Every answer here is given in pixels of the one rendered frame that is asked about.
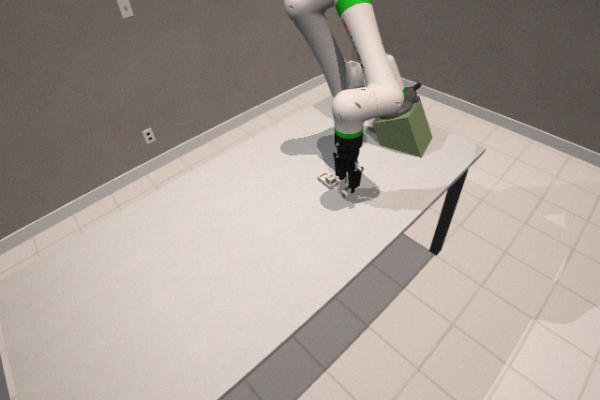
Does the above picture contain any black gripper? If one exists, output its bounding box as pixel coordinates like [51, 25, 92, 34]
[333, 149, 364, 200]

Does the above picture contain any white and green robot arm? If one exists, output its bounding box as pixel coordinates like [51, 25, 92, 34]
[284, 0, 421, 152]

